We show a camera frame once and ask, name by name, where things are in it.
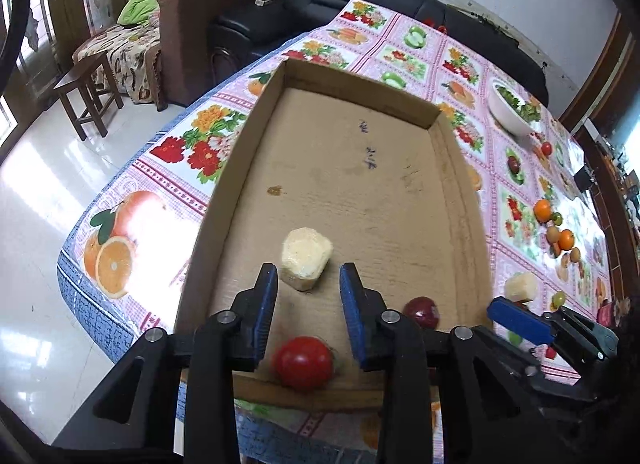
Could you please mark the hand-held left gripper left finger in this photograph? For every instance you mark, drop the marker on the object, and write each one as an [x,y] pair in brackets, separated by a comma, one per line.
[265,316]

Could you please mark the brown armchair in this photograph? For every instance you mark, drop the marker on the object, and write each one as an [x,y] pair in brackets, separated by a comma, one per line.
[190,19]

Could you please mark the wooden stool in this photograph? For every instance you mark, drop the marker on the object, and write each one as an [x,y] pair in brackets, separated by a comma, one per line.
[85,77]

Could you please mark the small green and red fruit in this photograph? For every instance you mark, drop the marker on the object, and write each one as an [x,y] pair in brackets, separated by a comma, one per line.
[557,218]

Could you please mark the shallow cardboard box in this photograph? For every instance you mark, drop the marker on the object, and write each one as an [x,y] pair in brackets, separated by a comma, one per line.
[350,184]

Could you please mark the floral patterned blanket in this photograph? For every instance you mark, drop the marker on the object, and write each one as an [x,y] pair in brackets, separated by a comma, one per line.
[125,57]

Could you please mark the dark red plum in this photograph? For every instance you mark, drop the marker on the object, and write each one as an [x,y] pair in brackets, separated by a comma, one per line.
[514,163]

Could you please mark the brown kiwi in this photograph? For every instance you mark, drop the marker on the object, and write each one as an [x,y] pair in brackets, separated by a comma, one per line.
[552,234]

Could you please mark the black desktop device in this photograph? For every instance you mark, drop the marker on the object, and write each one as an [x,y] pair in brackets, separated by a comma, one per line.
[583,178]

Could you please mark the dark red apple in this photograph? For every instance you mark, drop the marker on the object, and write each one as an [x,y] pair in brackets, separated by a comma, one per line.
[422,311]

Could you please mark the fruit and flower print tablecloth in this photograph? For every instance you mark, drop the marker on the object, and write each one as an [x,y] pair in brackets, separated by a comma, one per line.
[150,164]

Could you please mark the red items on sofa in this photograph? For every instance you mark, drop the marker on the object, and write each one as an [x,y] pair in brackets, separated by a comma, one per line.
[434,26]

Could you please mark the small red tomato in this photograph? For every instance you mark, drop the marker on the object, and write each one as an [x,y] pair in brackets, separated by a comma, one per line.
[547,148]

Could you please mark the green pillow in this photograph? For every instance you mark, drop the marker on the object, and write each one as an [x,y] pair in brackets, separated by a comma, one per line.
[137,7]

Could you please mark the green grape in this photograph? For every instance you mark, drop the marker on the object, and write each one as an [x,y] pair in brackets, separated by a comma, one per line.
[559,298]

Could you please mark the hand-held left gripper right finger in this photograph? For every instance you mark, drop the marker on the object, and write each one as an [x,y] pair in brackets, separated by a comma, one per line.
[352,316]

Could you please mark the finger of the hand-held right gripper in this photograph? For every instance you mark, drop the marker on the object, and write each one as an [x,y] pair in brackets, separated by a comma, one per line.
[520,321]

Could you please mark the small brown fruit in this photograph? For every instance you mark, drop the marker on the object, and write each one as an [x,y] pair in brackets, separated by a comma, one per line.
[575,255]

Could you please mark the white bowl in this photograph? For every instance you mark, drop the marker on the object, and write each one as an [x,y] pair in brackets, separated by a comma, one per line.
[505,113]

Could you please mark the green leafy vegetables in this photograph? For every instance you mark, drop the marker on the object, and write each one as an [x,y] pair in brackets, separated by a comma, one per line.
[520,105]

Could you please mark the orange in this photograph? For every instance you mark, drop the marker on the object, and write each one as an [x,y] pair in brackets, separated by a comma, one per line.
[566,239]
[542,210]

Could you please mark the large red tomato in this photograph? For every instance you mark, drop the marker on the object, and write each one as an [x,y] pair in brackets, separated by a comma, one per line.
[303,363]

